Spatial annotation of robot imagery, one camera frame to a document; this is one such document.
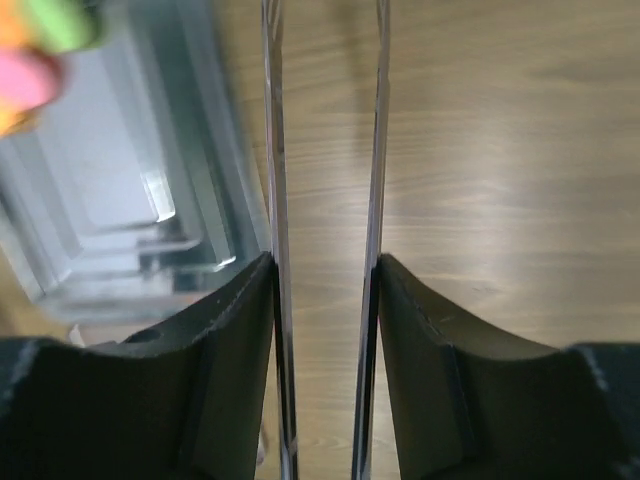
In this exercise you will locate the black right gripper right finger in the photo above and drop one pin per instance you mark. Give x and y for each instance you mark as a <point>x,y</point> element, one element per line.
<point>472,401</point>

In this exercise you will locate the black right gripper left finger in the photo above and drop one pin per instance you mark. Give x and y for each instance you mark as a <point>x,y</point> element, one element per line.
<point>182,399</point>

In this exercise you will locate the silver metal tongs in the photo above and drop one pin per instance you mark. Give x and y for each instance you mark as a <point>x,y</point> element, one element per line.
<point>326,116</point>

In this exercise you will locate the silver metal baking tray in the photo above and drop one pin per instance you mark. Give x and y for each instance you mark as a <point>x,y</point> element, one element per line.
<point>136,194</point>

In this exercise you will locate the pink round cookie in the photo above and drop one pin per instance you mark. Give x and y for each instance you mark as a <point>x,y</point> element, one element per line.
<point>30,78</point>

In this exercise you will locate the green round cookie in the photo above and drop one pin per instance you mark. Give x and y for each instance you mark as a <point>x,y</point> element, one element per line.
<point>67,26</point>

